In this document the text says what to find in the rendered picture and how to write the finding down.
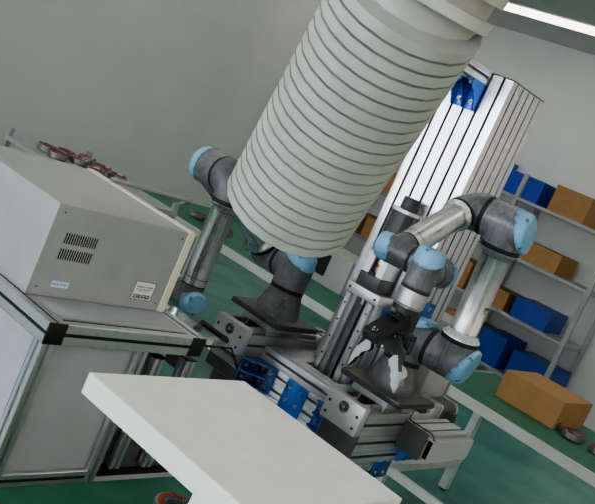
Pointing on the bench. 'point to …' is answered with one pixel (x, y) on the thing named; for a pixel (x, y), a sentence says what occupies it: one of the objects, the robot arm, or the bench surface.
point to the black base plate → (131, 464)
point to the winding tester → (67, 229)
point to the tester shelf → (83, 317)
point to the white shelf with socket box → (231, 442)
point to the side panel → (54, 418)
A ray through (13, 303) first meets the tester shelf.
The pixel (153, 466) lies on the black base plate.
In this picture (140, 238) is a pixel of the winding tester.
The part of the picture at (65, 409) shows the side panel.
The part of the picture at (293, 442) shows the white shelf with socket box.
